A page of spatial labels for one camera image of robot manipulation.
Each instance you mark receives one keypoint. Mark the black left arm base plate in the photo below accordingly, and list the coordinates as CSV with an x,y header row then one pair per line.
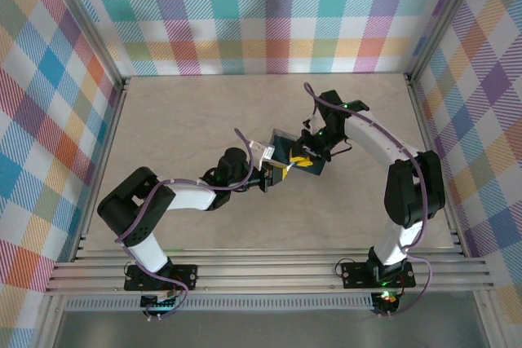
x,y
185,276

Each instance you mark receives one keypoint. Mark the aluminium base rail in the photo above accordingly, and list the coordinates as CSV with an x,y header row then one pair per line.
x,y
265,272

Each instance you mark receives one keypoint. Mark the aluminium side rail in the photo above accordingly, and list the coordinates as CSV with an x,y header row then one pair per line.
x,y
104,160
434,160

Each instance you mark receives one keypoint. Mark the small silver key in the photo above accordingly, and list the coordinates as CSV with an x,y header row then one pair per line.
x,y
290,166

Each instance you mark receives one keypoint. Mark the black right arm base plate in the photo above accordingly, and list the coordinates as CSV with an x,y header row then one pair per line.
x,y
355,274

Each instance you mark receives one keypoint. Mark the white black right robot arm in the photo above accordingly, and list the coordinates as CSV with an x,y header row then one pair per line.
x,y
412,189

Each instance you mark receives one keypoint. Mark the aluminium frame post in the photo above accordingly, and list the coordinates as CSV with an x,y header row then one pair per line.
x,y
444,14
85,22

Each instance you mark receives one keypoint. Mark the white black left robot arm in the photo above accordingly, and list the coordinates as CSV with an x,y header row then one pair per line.
x,y
191,197

